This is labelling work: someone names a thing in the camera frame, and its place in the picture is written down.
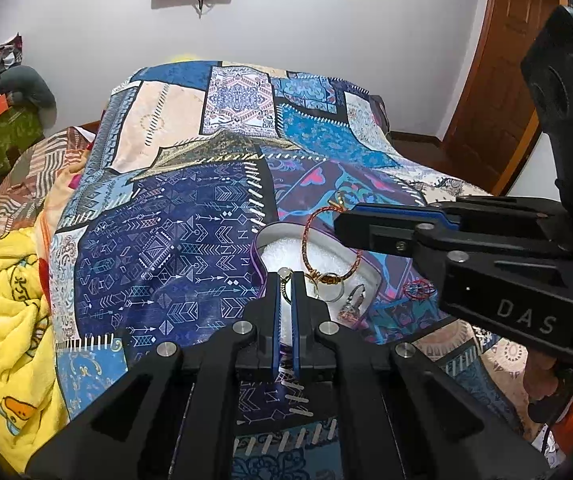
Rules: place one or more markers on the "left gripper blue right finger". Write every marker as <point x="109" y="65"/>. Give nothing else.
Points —
<point x="311" y="359"/>

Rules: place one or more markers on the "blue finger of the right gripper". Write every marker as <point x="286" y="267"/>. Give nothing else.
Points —
<point x="396" y="237"/>
<point x="406" y="212"/>

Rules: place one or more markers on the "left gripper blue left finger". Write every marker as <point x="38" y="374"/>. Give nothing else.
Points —
<point x="270" y="327"/>

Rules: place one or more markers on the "silver jhumka earring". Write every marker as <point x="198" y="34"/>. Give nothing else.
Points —
<point x="350" y="312"/>

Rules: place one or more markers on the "purple jewelry box white lining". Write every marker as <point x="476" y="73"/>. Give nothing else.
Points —
<point x="331" y="269"/>

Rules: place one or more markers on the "brown wooden door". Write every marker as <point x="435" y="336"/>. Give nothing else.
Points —
<point x="496" y="115"/>

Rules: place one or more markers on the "patchwork patterned bedspread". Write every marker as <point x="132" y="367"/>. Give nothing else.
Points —
<point x="192" y="160"/>

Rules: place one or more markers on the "striped beige pillow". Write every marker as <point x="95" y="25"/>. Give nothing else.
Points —
<point x="25" y="188"/>

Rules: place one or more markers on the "yellow cartoon blanket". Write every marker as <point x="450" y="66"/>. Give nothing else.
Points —
<point x="32" y="408"/>

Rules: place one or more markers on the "green patterned storage box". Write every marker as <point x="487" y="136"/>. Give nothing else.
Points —
<point x="20" y="128"/>

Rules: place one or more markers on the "pile of clothes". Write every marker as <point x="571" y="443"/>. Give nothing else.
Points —
<point x="21" y="82"/>

